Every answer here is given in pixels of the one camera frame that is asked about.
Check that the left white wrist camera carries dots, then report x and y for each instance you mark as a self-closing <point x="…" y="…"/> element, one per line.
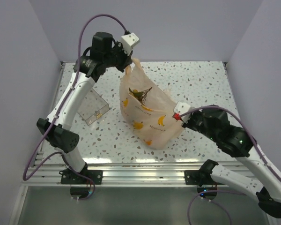
<point x="129" y="41"/>

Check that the clear plastic tray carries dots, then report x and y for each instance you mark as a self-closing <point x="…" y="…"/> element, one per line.
<point x="92" y="107"/>

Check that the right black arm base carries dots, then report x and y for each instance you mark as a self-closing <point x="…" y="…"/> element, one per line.
<point x="201" y="176"/>

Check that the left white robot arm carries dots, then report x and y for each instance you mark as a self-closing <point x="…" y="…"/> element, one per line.
<point x="104" y="53"/>

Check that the brown longan bunch with leaves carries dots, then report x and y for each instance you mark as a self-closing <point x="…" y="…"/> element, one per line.
<point x="140" y="95"/>

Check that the aluminium mounting rail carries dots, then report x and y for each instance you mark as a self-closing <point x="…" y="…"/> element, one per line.
<point x="159" y="174"/>

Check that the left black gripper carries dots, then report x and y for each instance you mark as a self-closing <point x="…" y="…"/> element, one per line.
<point x="126" y="60"/>

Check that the orange translucent plastic bag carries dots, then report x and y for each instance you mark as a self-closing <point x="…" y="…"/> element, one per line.
<point x="152" y="122"/>

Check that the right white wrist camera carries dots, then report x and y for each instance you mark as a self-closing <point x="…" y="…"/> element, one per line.
<point x="180" y="109"/>

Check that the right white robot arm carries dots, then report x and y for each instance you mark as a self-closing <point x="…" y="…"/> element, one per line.
<point x="239" y="144"/>

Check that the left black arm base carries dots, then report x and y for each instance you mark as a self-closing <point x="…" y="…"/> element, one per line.
<point x="86" y="176"/>

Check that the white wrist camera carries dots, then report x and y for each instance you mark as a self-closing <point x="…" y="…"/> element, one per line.
<point x="129" y="41"/>
<point x="180" y="109"/>

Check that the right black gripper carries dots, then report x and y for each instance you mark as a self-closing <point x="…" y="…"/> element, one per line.
<point x="188" y="124"/>

